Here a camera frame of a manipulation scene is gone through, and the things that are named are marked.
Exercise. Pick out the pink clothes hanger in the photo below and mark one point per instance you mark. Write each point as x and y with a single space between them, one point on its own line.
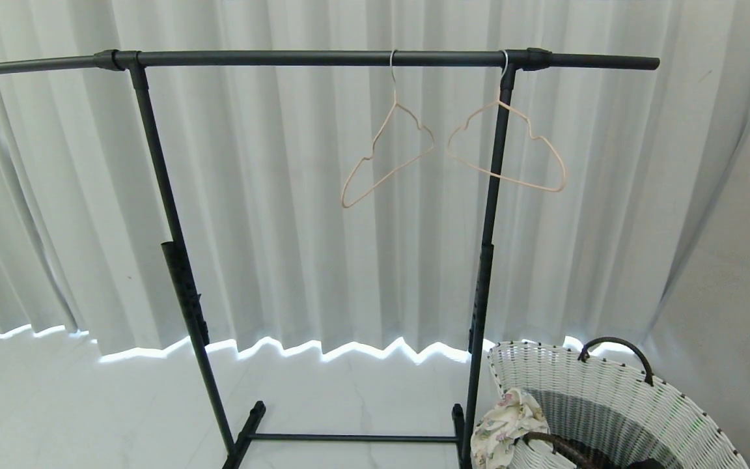
392 71
564 177

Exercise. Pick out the cream printed garment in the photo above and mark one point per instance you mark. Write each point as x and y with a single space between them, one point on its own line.
505 423

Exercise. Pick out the black short-sleeved shirt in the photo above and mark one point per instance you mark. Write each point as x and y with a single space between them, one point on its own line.
645 464

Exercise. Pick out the black clothes rack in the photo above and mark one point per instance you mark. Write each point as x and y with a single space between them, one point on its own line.
323 58

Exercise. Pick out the white laundry basket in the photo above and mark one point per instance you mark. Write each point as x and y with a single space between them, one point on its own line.
609 384

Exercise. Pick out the white curtain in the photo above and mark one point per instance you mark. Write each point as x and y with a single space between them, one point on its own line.
284 195

